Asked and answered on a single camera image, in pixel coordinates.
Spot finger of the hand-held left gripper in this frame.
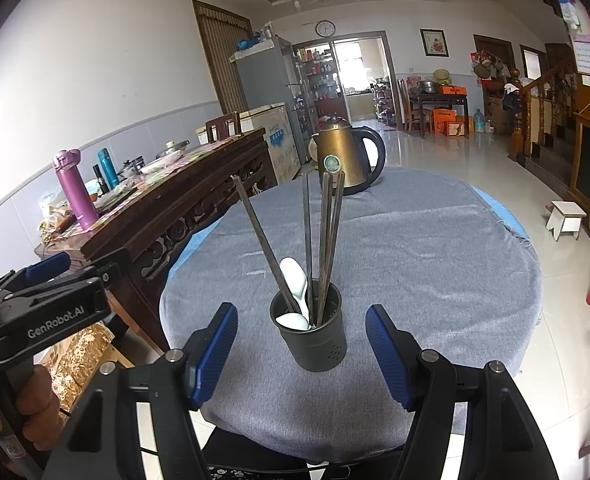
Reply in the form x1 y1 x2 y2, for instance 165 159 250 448
0 251 73 293

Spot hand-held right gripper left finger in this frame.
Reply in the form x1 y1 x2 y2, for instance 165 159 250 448
45 302 239 480

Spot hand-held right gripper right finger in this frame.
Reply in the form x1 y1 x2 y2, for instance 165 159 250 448
365 304 560 480

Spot dark grey utensil holder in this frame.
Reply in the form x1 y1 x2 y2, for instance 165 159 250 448
269 280 348 372

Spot dark chopstick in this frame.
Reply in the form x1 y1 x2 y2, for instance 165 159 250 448
317 172 332 326
325 171 346 323
302 172 315 326
231 175 301 315

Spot person's left hand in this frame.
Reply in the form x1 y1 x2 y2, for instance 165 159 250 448
0 364 62 456

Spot pile of snack bags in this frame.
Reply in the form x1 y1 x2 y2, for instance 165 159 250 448
38 192 83 241

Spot golden patterned box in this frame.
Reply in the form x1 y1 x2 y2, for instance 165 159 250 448
35 322 117 416

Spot purple thermos bottle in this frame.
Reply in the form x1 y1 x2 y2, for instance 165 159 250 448
52 149 100 231

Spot grey tablecloth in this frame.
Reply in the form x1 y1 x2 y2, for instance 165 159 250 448
159 166 543 463

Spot blue tablecloth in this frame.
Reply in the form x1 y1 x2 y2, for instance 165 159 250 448
167 185 530 281

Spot teal thermos bottle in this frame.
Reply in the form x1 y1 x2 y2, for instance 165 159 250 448
98 148 120 187

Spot white plate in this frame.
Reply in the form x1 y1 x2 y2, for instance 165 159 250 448
140 156 181 175

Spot carved wooden sideboard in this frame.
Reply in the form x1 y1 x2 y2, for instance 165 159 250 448
34 127 280 351

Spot metal lidded pot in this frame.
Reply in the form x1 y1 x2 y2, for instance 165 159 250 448
156 140 191 159

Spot pink checkered table runner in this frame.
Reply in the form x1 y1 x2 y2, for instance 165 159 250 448
45 135 266 241

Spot bronze electric kettle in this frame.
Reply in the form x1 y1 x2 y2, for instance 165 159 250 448
308 115 387 197

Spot wooden chair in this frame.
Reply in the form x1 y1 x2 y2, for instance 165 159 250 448
205 111 242 142

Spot small white stool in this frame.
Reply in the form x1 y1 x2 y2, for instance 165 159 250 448
545 201 588 239

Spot white chest freezer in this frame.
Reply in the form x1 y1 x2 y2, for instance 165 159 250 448
195 102 298 186

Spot orange cardboard box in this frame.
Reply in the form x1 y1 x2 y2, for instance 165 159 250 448
432 107 470 139

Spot dark wooden side table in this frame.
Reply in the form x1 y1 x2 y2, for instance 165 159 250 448
407 91 470 136

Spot brown wooden door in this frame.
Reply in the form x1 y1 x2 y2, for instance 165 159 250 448
192 0 253 116

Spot grey refrigerator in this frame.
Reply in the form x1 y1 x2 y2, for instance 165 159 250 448
230 35 308 161

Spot wooden stair railing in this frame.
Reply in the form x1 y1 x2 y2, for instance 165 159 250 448
507 67 578 171

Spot glass display shelf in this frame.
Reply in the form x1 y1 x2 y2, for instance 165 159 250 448
295 47 338 107

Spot framed wall picture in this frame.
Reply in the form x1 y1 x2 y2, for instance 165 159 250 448
420 28 449 57

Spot wall calendar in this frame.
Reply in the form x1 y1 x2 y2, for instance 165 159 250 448
557 0 590 79

